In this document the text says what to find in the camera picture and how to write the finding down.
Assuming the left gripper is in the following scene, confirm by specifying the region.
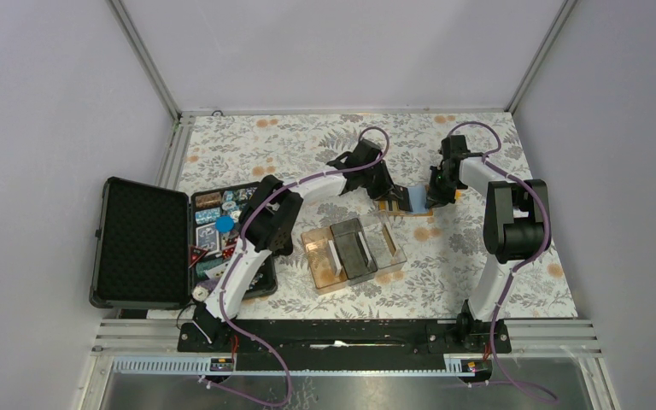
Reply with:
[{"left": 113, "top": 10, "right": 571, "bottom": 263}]
[{"left": 360, "top": 161, "right": 401, "bottom": 202}]

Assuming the tan leather card holder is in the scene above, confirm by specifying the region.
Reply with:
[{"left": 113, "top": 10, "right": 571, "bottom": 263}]
[{"left": 384, "top": 185, "right": 433, "bottom": 217}]

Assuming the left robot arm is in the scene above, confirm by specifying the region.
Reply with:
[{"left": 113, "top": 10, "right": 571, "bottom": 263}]
[{"left": 193, "top": 138, "right": 411, "bottom": 351}]

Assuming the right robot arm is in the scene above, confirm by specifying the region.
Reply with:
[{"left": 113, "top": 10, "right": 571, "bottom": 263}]
[{"left": 425, "top": 135, "right": 551, "bottom": 352}]

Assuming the clear transparent card box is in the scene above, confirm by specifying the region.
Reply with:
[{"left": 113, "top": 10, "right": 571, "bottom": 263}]
[{"left": 359, "top": 211, "right": 407, "bottom": 274}]

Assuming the black card stack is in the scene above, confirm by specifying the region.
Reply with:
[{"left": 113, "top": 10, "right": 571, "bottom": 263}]
[{"left": 357, "top": 231, "right": 373, "bottom": 269}]

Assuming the smoky black card box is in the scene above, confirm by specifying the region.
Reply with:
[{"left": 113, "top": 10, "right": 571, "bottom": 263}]
[{"left": 330, "top": 218, "right": 377, "bottom": 284}]

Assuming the white card stack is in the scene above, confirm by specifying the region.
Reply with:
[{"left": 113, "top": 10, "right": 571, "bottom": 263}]
[{"left": 328, "top": 239, "right": 343, "bottom": 277}]

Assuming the amber transparent card box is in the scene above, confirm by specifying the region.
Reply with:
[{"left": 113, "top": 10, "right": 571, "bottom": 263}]
[{"left": 301, "top": 227, "right": 348, "bottom": 295}]

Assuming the floral table mat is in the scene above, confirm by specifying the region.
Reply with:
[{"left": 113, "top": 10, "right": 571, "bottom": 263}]
[{"left": 167, "top": 112, "right": 579, "bottom": 321}]

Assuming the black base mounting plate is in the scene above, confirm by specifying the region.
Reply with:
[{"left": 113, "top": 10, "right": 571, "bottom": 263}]
[{"left": 177, "top": 319, "right": 513, "bottom": 372}]

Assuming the blue round chip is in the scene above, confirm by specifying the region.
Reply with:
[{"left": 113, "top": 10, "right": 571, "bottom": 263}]
[{"left": 214, "top": 215, "right": 235, "bottom": 234}]

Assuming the black poker chip case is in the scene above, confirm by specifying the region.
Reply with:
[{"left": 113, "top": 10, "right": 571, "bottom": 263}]
[{"left": 89, "top": 177, "right": 258, "bottom": 309}]

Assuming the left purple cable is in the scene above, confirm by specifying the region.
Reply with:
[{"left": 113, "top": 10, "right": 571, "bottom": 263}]
[{"left": 197, "top": 126, "right": 391, "bottom": 408}]

